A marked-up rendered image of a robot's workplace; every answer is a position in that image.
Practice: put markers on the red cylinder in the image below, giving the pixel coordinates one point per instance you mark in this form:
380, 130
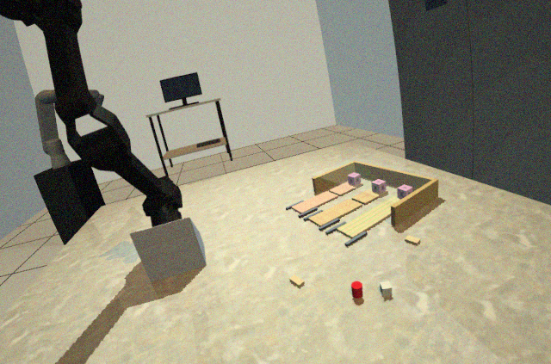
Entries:
356, 287

